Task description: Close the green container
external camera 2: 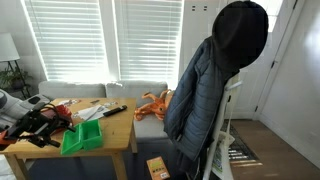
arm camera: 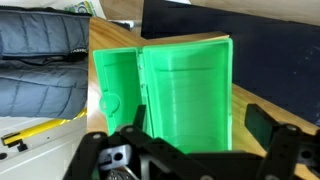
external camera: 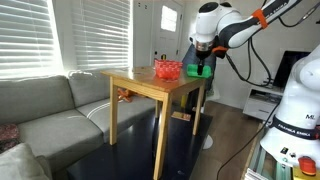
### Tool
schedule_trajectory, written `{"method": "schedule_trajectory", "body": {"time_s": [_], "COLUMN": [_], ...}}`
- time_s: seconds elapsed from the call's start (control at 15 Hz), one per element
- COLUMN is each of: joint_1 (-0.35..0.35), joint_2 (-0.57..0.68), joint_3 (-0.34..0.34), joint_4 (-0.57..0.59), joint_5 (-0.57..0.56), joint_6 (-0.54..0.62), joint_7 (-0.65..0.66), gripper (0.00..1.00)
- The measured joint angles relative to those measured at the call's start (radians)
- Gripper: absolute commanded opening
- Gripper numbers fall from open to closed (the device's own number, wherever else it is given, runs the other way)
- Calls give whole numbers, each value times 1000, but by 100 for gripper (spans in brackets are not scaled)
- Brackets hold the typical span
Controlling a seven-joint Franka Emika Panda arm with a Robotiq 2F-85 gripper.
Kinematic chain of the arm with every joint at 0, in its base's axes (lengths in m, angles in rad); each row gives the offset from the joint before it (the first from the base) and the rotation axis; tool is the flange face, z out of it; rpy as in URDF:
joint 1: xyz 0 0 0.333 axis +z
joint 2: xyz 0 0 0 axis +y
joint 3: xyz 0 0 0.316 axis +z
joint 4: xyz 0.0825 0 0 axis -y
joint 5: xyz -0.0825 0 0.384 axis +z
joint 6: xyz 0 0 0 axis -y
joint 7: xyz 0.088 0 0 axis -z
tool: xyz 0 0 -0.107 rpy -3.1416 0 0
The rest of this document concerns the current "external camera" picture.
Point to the white door with window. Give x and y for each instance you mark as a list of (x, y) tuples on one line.
[(168, 33)]

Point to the white tv stand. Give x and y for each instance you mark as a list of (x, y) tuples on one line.
[(261, 105)]

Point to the orange cardboard box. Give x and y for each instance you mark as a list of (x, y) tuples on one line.
[(181, 116)]

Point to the orange plush octopus toy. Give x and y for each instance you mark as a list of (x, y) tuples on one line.
[(125, 95)]

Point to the black flat screen monitor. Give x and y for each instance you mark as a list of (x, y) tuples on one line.
[(290, 68)]

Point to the aluminium robot mounting stand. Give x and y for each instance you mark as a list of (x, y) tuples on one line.
[(263, 163)]

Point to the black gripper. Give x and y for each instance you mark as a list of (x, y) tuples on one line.
[(205, 55)]

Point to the wide white window blind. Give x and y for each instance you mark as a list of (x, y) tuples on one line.
[(26, 33)]

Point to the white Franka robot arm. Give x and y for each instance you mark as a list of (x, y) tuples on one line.
[(300, 100)]

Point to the dark red patterned cushion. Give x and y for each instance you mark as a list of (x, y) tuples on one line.
[(8, 136)]

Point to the red plastic basket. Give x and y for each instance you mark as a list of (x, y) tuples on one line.
[(168, 70)]

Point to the green hinged plastic container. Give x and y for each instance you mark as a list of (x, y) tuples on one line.
[(193, 70)]

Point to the narrow white window blind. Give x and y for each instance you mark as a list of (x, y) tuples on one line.
[(101, 33)]

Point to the grey sofa pillow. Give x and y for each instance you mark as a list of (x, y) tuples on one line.
[(20, 165)]

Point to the grey fabric sofa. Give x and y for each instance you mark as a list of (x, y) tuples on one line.
[(60, 113)]

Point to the light wooden table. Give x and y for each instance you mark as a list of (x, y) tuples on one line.
[(146, 80)]

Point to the dark floor rug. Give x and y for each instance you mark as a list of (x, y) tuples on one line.
[(133, 156)]

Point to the red emergency stop button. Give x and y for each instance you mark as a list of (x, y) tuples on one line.
[(307, 165)]

